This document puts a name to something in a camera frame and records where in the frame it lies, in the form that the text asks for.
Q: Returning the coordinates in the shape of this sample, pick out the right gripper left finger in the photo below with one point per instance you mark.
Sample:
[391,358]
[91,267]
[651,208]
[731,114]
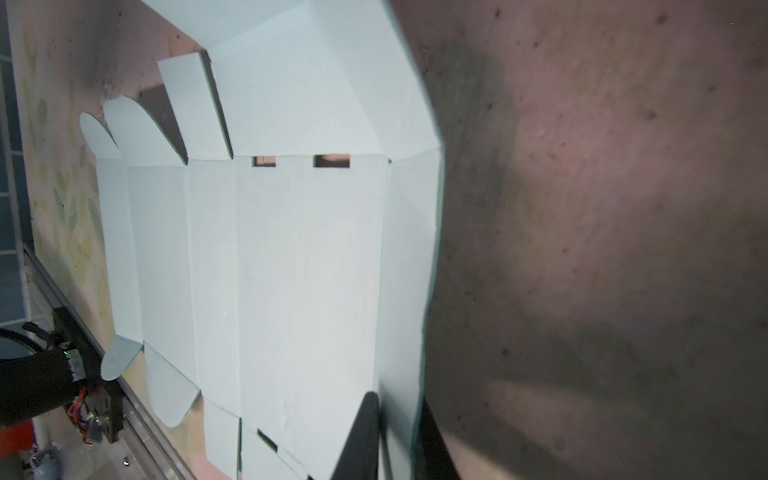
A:
[360,455]

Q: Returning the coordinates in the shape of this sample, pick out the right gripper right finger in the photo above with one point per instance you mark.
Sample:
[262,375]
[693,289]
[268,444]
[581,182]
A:
[432,461]

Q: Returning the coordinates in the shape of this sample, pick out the light blue paper box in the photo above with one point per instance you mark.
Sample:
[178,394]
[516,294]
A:
[279,266]

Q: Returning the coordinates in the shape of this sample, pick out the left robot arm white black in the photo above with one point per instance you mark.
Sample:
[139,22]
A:
[39,382]

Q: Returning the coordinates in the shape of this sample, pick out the aluminium front rail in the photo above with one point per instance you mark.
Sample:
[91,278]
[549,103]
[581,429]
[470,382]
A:
[124,417]

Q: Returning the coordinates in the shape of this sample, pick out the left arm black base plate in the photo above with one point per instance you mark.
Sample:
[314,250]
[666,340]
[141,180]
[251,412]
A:
[100,411]

